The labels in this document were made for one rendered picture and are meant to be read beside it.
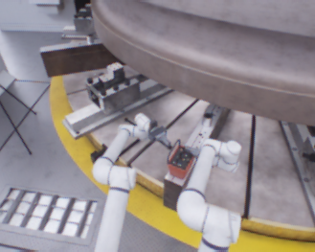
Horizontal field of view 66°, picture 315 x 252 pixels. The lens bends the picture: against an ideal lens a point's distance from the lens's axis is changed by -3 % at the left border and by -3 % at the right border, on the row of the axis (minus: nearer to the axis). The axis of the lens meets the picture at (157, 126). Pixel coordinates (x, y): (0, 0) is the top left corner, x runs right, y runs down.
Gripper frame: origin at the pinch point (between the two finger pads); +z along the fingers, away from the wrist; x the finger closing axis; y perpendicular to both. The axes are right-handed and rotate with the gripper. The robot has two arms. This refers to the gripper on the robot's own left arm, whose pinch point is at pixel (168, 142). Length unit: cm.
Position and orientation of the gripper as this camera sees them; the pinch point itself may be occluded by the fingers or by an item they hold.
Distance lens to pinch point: 172.9
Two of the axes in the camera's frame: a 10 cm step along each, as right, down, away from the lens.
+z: 6.4, 5.3, -5.6
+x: -7.7, 4.4, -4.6
